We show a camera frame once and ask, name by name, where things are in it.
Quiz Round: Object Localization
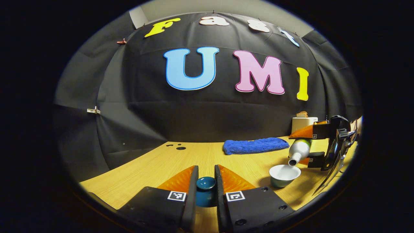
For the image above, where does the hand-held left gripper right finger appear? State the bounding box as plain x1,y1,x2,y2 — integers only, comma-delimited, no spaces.
214,164,295,233

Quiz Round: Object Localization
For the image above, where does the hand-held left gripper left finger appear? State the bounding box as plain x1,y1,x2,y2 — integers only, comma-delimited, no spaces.
118,165,199,232

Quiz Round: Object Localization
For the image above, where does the silver green water bottle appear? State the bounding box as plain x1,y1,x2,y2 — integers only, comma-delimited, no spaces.
288,139,312,167

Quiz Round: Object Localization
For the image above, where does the blue white teacup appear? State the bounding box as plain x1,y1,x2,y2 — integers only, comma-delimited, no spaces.
269,164,301,188

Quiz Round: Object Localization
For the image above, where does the white toaster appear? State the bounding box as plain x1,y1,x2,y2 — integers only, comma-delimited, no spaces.
291,117,319,134

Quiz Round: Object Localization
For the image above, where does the blue towel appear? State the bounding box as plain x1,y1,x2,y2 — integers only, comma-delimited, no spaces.
223,138,290,155

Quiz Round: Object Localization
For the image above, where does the black backdrop cloth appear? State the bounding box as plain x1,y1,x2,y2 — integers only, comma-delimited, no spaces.
53,11,363,182

